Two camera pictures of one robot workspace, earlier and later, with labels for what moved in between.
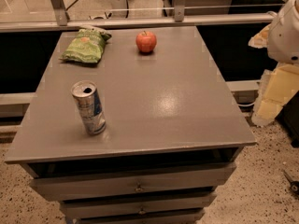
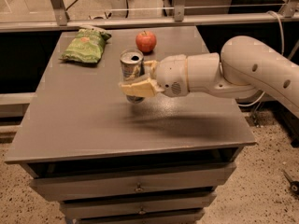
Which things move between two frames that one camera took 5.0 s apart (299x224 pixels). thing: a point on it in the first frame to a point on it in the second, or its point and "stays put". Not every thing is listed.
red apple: x=146 y=42 stays put
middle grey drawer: x=137 y=206 stays put
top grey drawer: x=133 y=183 stays put
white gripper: x=285 y=36 to x=170 y=75
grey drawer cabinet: x=173 y=133 stays put
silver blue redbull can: x=91 y=104 to x=132 y=66
